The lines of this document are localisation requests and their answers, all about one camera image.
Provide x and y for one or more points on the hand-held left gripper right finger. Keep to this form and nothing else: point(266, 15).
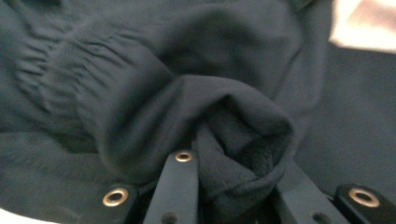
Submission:
point(303, 202)

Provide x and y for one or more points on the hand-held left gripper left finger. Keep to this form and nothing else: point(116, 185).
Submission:
point(179, 189)

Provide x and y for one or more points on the black cloth garment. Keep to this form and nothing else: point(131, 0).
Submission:
point(155, 93)

